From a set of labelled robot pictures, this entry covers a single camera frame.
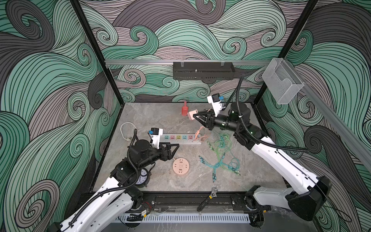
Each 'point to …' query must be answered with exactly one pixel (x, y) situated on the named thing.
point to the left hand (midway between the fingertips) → (175, 144)
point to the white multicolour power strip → (180, 138)
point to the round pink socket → (180, 166)
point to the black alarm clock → (144, 179)
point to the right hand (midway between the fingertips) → (196, 115)
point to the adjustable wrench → (213, 194)
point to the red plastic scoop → (185, 109)
